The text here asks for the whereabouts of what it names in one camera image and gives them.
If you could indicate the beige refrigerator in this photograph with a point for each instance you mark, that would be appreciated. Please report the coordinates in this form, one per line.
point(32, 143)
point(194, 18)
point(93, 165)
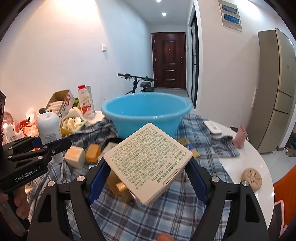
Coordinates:
point(274, 97)

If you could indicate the dark red door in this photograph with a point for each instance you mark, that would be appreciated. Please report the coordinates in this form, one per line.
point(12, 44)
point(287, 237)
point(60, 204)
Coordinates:
point(169, 59)

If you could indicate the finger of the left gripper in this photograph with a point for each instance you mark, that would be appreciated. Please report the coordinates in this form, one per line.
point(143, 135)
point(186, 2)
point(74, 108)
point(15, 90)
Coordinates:
point(52, 149)
point(22, 145)

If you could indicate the white wall switch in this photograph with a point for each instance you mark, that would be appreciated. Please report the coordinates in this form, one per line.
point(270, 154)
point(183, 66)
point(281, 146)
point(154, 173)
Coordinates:
point(104, 49)

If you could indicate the blue plaid cloth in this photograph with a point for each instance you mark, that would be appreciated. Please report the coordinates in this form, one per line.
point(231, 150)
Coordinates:
point(177, 212)

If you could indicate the amber soap bar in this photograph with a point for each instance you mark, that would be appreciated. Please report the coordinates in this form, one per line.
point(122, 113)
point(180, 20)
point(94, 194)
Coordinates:
point(93, 153)

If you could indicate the person left hand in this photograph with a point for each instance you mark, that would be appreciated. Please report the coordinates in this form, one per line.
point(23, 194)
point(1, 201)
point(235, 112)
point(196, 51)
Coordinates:
point(22, 204)

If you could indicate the beige cube box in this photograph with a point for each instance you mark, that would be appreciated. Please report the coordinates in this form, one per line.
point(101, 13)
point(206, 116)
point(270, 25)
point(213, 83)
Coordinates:
point(75, 157)

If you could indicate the blue plastic basin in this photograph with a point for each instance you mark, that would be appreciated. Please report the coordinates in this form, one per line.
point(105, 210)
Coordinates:
point(131, 112)

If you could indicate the gold foil candies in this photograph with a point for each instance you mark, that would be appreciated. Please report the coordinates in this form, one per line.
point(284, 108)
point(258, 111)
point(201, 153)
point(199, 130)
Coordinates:
point(118, 188)

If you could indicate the crumpled white yellow wrappers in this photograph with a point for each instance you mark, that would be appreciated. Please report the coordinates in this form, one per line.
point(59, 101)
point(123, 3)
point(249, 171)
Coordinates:
point(73, 122)

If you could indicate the open cardboard sachet box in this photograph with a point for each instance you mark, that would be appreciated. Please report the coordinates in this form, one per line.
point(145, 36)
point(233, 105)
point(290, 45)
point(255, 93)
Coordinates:
point(60, 103)

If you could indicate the round beige perforated disc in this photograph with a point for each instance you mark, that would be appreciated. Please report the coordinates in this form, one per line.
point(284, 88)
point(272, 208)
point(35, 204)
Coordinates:
point(253, 177)

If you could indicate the blue gold cigarette pack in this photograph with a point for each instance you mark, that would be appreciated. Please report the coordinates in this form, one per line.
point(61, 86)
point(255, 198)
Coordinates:
point(185, 142)

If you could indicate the orange chair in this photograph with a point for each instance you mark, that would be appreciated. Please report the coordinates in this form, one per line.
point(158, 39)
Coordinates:
point(284, 190)

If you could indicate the pink phone holder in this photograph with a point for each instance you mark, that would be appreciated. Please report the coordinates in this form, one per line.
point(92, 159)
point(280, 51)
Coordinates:
point(240, 137)

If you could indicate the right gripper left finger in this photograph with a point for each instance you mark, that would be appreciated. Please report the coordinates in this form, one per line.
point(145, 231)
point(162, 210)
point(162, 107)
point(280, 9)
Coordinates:
point(51, 218)

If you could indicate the wall electrical panel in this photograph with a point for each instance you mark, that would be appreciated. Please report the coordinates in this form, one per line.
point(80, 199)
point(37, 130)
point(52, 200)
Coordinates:
point(230, 15)

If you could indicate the white lotion bottle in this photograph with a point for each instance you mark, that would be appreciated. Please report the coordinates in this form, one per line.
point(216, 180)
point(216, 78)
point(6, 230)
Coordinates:
point(48, 127)

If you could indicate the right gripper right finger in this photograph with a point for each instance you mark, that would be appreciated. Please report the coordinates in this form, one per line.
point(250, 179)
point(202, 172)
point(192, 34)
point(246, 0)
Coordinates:
point(245, 220)

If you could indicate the red cap milk bottle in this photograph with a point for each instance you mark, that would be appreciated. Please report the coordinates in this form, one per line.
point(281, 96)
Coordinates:
point(85, 102)

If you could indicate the black bicycle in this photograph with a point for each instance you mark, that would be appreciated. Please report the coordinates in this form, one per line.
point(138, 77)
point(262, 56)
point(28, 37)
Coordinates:
point(145, 83)

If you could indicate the white remote control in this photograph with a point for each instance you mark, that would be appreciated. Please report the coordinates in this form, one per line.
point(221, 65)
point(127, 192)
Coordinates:
point(212, 127)

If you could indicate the beige printed square box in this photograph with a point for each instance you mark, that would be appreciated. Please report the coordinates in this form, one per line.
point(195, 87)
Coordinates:
point(148, 162)

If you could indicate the red white snack bags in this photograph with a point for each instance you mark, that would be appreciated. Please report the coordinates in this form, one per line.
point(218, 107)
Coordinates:
point(12, 131)

